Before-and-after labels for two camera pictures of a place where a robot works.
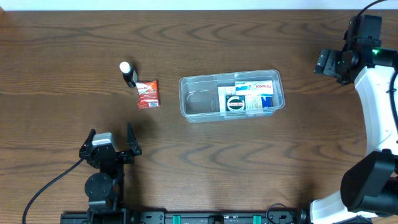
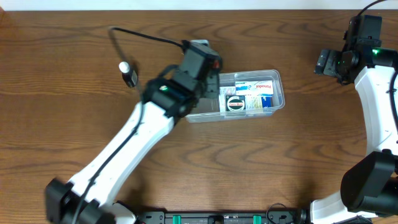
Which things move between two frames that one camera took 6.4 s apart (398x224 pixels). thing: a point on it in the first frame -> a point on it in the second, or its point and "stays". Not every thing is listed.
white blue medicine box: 252,102 stays
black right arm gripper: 325,63 stays
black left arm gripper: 127,158 -> 215,73
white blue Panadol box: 254,88 stays
